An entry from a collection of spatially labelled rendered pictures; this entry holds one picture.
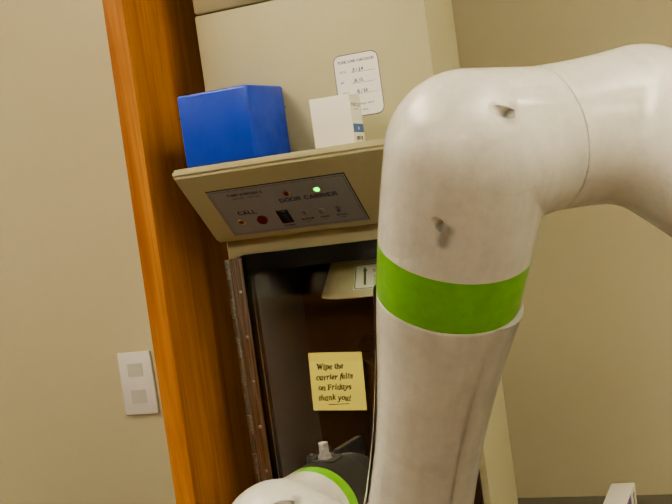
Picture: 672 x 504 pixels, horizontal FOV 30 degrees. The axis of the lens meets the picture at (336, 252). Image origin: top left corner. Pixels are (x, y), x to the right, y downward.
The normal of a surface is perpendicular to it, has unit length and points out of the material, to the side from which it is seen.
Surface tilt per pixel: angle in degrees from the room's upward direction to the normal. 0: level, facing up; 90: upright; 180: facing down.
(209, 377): 90
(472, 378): 125
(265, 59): 90
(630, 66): 41
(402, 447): 106
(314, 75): 90
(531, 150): 93
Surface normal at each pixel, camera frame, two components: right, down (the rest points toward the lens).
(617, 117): 0.38, -0.07
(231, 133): -0.40, 0.11
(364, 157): -0.18, 0.77
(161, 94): 0.91, -0.11
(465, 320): 0.13, 0.55
